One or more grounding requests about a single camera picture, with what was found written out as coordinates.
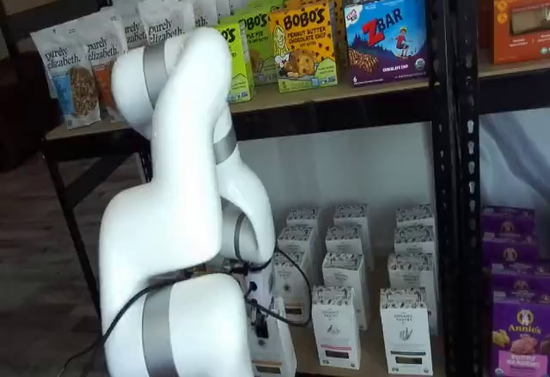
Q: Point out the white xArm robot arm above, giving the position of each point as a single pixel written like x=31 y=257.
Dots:
x=172 y=179

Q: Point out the white box pink strip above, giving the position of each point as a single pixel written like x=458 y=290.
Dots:
x=344 y=239
x=335 y=330
x=350 y=216
x=344 y=269

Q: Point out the granola bag blue label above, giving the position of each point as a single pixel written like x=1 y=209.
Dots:
x=64 y=85

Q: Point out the dark furniture piece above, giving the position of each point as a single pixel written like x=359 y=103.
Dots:
x=21 y=115

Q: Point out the black metal shelf rack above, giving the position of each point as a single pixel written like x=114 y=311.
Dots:
x=440 y=136
x=468 y=93

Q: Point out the orange snack box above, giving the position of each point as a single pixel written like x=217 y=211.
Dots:
x=520 y=16

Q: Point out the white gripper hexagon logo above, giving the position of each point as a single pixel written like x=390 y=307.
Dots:
x=260 y=287

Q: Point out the green Bobo's box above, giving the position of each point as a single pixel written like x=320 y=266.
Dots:
x=260 y=50
x=240 y=72
x=275 y=1

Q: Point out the granola bag orange label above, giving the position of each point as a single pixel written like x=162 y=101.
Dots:
x=101 y=50
x=135 y=29

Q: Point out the purple Annie's box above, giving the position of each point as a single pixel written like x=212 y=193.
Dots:
x=511 y=252
x=520 y=282
x=520 y=342
x=507 y=222

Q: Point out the granola bag red label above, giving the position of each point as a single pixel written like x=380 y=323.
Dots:
x=163 y=12

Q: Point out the white box sprig drawing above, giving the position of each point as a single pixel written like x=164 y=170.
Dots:
x=406 y=334
x=414 y=239
x=414 y=216
x=410 y=271

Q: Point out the white cloth backdrop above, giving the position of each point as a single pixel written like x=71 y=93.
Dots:
x=515 y=158

